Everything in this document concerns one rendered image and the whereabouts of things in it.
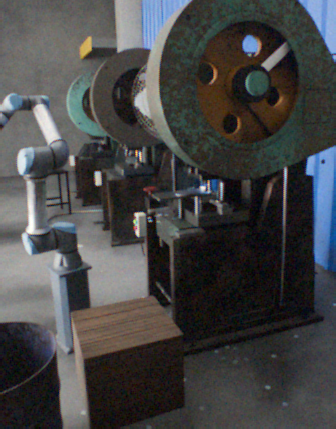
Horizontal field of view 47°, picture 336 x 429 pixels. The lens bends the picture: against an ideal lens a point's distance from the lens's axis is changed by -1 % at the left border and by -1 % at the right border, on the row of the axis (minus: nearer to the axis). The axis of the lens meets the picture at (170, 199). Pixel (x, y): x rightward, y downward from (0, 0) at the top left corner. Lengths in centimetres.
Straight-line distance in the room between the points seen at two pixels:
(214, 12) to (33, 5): 728
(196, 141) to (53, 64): 715
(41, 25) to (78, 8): 82
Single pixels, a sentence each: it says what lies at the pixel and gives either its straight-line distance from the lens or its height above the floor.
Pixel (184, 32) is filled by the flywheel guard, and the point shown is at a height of 153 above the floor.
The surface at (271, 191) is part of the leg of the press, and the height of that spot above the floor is 80.
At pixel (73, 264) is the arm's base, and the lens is 208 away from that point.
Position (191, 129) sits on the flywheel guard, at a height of 115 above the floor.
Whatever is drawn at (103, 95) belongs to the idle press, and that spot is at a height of 136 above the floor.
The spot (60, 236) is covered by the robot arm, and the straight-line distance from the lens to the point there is 203.
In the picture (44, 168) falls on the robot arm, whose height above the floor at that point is 99.
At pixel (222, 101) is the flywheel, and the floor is 126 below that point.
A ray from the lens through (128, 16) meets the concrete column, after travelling 731.
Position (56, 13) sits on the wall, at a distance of 881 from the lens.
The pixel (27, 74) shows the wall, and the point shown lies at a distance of 860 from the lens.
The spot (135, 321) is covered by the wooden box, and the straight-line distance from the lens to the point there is 176.
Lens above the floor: 124
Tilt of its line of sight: 13 degrees down
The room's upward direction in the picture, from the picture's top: 2 degrees counter-clockwise
